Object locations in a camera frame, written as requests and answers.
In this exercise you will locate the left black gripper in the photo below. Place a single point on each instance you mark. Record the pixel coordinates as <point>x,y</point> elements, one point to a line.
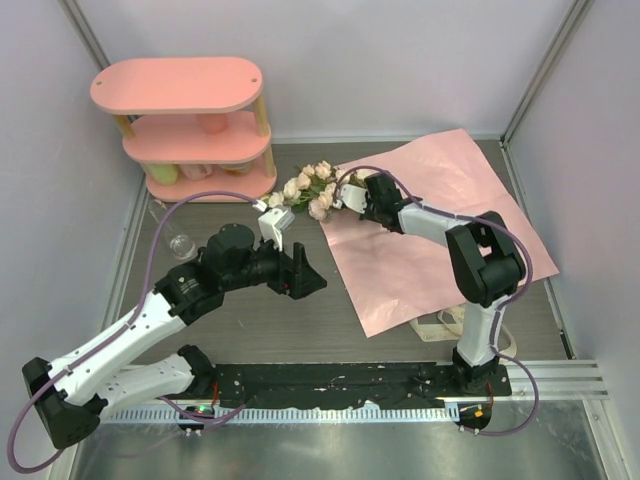
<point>306,279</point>

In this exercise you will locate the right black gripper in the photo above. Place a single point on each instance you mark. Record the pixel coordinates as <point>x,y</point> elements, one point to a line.
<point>367,215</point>

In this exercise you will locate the pink flower bouquet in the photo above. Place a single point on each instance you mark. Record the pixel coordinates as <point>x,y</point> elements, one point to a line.
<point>312,191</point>

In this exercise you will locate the purple pink wrapping paper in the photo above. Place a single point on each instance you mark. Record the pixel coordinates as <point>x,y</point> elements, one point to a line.
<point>392,278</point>

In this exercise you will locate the cream printed ribbon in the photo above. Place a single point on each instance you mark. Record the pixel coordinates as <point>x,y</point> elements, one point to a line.
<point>449,326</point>

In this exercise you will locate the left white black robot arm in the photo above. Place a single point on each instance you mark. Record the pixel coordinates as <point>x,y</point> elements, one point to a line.
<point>75,392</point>

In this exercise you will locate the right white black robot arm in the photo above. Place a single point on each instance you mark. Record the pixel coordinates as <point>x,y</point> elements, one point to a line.
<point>487,261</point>

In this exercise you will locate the clear glass vase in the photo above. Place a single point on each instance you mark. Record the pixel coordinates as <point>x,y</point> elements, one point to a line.
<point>181,246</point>

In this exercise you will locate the orange patterned bowl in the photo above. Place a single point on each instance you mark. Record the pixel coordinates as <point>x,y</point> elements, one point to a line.
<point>237,169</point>

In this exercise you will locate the pink mug on shelf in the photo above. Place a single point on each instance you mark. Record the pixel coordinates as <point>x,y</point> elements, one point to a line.
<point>196,172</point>

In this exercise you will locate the yellow green cup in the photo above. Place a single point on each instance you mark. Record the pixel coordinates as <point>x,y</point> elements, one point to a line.
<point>164,174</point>

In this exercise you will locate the pink cup on shelf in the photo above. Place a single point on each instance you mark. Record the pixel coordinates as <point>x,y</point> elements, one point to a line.
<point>213,124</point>

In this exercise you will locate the pink three-tier shelf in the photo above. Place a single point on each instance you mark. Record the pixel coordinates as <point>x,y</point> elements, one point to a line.
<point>155,103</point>

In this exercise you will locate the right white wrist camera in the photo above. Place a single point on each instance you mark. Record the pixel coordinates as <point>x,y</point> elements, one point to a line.
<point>351,197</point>

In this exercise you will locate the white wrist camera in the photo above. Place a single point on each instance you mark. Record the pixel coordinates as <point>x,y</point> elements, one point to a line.
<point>351,197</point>
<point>272,222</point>

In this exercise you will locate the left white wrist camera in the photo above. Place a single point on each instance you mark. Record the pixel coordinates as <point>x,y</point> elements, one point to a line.
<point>272,222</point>

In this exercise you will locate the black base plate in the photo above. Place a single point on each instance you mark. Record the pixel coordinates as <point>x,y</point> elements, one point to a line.
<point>338,386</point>

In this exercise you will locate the aluminium frame rail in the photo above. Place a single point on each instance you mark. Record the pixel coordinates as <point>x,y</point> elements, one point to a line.
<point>535,382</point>

